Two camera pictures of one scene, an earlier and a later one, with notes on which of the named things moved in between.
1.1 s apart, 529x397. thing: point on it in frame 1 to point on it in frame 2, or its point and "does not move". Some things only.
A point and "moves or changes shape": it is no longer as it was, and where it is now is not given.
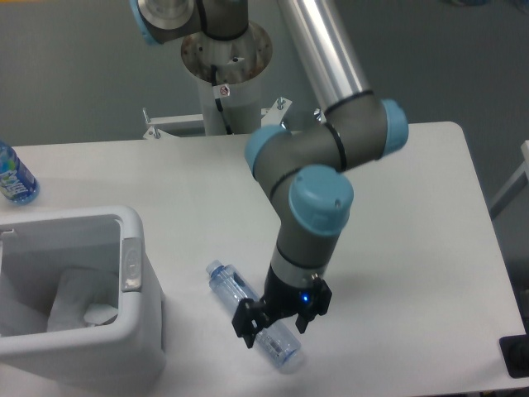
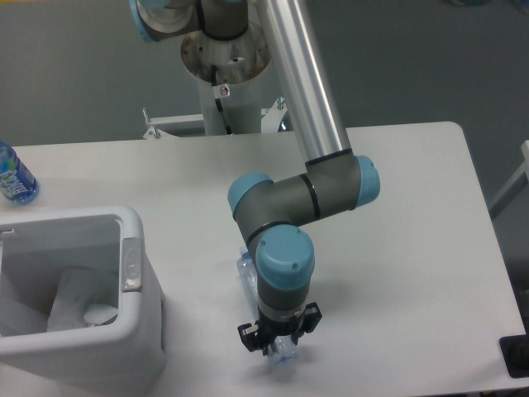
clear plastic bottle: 277,346 moves or changes shape
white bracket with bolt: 275,114 does not move
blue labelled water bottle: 17,184 does not move
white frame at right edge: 518,181 does not move
